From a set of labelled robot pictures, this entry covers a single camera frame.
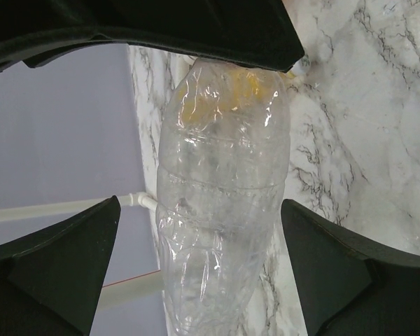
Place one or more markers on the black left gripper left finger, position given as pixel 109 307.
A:
pixel 51 279

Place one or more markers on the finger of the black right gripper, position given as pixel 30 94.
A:
pixel 248 33

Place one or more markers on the clear plastic bottle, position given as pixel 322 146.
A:
pixel 223 160

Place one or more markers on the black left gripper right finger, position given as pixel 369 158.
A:
pixel 349 284

